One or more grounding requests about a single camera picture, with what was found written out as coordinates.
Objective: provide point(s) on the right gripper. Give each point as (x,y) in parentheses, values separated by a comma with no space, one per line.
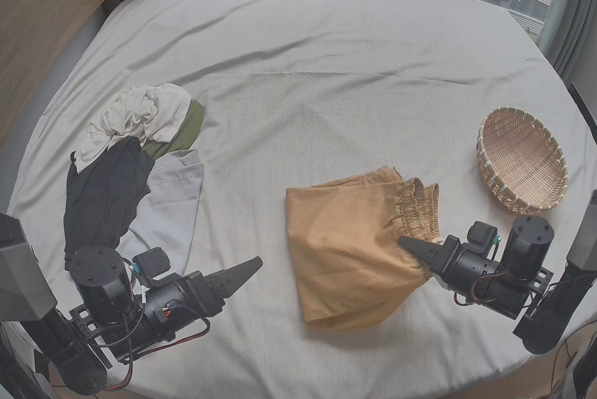
(461,269)

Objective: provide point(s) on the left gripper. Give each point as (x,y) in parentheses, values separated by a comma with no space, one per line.
(186,299)

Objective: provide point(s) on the tan shorts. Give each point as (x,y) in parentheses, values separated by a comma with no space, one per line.
(340,248)

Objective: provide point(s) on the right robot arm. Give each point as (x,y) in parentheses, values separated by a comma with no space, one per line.
(531,248)

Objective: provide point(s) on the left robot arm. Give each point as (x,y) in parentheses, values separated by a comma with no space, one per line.
(100,280)

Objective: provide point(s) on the pale grey garment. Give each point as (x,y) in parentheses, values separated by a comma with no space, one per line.
(172,210)

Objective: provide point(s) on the round woven basket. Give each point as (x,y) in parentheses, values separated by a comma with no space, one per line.
(522,159)

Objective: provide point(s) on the black garment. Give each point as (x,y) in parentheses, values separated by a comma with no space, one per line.
(102,201)

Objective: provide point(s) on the green garment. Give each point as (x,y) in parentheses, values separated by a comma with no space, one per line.
(182,136)

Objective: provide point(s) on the white garment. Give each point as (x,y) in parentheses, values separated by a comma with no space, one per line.
(140,113)

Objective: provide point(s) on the bed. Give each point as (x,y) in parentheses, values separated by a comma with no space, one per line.
(303,38)

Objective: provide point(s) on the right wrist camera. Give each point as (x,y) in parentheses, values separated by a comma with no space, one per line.
(482,236)

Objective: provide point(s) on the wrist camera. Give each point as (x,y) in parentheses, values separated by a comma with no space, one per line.
(482,236)
(151,264)

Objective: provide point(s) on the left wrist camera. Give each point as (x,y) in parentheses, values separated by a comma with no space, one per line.
(151,264)

